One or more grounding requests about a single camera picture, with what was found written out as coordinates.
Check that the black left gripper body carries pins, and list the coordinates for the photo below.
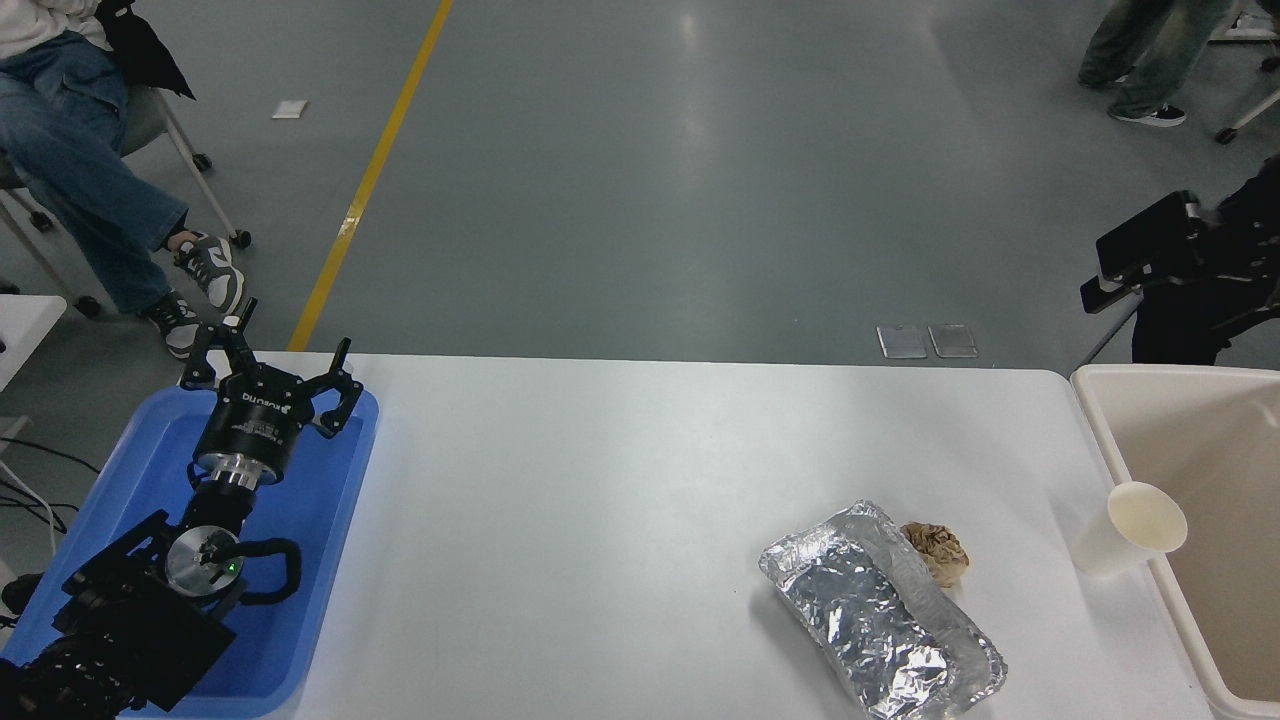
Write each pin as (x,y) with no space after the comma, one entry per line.
(250,420)

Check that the white paper cup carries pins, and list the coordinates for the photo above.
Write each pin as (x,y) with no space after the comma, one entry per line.
(1120,540)

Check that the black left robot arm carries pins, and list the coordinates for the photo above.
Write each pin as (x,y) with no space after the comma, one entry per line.
(130,630)

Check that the blue plastic tray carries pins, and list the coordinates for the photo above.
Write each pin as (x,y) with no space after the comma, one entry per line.
(320,520)

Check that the white side table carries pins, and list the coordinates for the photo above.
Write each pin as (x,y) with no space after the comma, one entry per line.
(25,330)

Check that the grey chair with casters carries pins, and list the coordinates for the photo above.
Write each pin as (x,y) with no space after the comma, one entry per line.
(148,120)

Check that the seated person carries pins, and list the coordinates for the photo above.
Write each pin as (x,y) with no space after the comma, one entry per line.
(60,150)

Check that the black rounded floor object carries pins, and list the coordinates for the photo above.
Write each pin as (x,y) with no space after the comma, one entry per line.
(20,593)

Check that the black jacket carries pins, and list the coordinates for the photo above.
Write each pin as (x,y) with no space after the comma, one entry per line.
(140,50)

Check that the silver floor plate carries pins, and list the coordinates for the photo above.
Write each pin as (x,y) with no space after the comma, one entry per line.
(953,341)
(902,341)

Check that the crumpled silver foil tray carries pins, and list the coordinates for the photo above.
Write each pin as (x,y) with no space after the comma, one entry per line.
(865,610)

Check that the crumpled tan paper ball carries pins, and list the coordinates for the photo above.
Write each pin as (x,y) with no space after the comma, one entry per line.
(938,552)

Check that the white plastic chair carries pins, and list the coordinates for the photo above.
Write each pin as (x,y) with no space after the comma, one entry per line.
(1110,334)

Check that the person in dark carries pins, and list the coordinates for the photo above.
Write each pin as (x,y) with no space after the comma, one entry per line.
(1175,340)

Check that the walking person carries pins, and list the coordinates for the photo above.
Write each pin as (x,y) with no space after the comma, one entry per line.
(1150,50)

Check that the large pale bin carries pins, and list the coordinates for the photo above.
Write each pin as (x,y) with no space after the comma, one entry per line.
(1220,480)

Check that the white caster leg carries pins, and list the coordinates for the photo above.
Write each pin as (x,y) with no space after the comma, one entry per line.
(1255,112)

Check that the white wheeled frame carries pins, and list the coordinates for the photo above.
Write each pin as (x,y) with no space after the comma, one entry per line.
(1250,33)

